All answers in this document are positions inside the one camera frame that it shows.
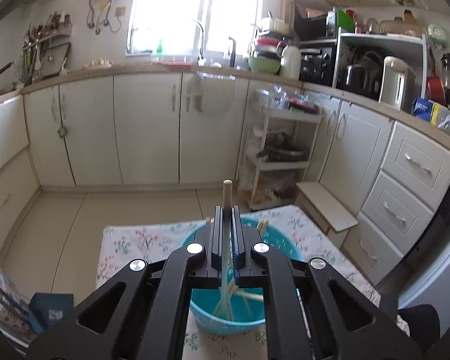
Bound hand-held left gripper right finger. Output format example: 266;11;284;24
230;205;424;360

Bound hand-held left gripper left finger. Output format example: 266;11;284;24
25;205;224;360

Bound blue plastic basin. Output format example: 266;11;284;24
181;215;306;337

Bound plastic bag of food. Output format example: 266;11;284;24
240;165;298;205

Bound floral tablecloth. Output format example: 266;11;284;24
95;204;411;360

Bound white storage trolley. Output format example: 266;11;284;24
238;90;323;211

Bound small white wooden stool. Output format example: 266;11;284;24
295;181;359;250

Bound dark pan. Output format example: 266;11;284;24
258;143;310;163

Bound cream lower kitchen cabinets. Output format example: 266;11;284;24
0;70;450;286

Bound clear plastic bag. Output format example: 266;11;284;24
193;70;237;118

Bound clear plastic bottles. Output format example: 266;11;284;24
255;85;322;115

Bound green bowl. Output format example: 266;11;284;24
247;56;282;75

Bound dark blue box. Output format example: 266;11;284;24
29;293;76;333

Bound white jug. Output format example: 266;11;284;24
280;44;302;80

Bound black tap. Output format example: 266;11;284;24
227;37;238;69

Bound black toaster oven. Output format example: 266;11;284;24
299;46;338;87

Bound stack of dishes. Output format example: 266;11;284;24
251;17;295;61

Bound white refrigerator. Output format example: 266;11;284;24
397;228;450;331

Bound black kettle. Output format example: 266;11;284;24
345;64;364;89

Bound dark cloth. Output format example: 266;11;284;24
397;305;442;346

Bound chrome sink faucet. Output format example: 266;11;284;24
191;19;208;67

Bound black rice cooker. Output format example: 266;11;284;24
354;50;385;97

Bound white thermo pot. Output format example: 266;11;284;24
378;56;417;110

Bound black microwave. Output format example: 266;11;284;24
298;13;338;42

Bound blue carton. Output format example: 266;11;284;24
412;97;442;125

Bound kitchen window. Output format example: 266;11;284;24
127;0;265;59

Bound silver foil bag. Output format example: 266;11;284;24
437;109;450;136

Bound red pot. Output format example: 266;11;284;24
425;76;446;106

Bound white countertop shelf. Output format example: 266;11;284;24
332;32;429;112

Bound mint green appliance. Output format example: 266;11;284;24
427;23;449;52

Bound water heater cables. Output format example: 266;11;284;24
86;0;121;33

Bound wall utensil rack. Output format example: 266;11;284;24
20;13;74;83

